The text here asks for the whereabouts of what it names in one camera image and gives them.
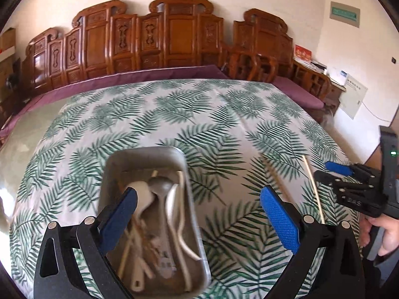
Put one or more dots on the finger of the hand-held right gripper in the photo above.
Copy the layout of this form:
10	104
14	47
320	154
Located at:
355	196
339	168

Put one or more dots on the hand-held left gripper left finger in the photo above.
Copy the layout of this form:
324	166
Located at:
120	215

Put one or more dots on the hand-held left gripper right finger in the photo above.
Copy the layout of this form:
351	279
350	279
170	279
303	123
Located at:
279	221

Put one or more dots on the metal spoon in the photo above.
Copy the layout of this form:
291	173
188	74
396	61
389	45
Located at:
159	187

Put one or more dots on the rectangular metal tray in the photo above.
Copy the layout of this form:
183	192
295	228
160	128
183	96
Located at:
193	211

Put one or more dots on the person's right hand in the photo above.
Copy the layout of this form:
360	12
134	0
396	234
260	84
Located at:
392	236

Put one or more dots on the wooden side table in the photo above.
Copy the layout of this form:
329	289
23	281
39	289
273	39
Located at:
313	82

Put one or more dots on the white box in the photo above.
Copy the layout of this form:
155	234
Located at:
338	76

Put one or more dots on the green leaf print tablecloth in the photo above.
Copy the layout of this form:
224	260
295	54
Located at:
218	124

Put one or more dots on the red card on sideboard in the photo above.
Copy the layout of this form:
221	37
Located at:
303	53

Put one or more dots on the round-arm wooden armchair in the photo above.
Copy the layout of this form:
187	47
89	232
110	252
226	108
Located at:
249	65

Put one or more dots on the carved wooden chair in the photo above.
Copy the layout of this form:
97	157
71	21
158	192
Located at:
180	34
268	34
96	37

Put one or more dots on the wooden cabinet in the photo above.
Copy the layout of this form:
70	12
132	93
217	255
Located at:
9	99

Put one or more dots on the small black fan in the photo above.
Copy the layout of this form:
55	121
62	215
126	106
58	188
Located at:
11	81

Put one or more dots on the cardboard boxes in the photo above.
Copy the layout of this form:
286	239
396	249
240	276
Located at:
7	39

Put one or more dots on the white wall panel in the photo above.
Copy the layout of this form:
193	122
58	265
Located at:
353	95

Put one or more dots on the green wall sign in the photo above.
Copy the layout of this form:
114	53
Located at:
345	11

